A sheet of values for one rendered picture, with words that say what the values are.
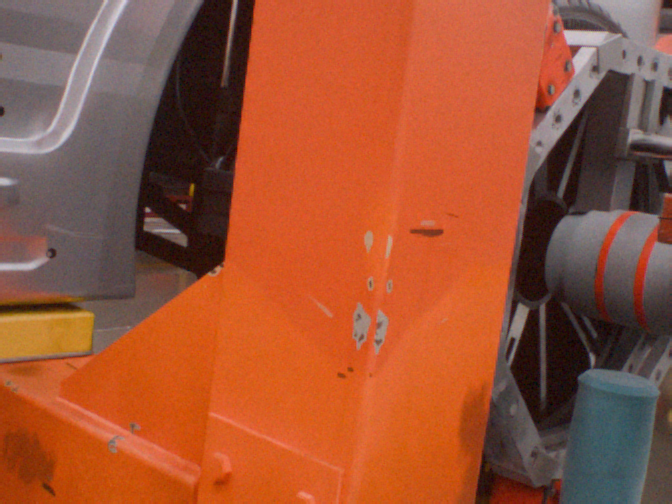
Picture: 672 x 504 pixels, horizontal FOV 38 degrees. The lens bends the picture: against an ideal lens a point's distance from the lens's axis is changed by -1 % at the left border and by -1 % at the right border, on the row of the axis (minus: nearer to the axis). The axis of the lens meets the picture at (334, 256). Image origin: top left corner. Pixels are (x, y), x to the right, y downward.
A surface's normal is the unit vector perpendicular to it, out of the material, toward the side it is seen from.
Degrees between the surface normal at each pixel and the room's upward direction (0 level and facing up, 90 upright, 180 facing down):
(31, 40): 90
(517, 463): 135
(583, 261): 86
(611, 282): 101
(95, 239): 90
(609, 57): 90
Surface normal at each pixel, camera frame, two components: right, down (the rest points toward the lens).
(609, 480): -0.18, 0.13
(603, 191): -0.67, 0.00
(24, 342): 0.73, 0.17
